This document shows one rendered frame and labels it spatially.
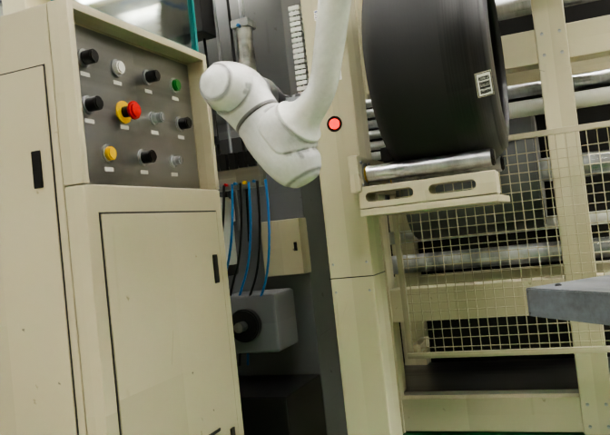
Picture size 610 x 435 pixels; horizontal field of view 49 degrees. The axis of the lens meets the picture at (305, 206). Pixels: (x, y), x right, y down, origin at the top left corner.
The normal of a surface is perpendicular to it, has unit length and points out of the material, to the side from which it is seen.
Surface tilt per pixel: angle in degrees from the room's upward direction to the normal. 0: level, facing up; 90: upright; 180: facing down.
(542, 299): 90
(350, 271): 90
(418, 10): 75
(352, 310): 90
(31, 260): 90
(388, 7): 70
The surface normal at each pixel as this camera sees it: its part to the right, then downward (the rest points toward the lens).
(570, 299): -0.93, 0.09
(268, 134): -0.45, 0.05
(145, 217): 0.93, -0.11
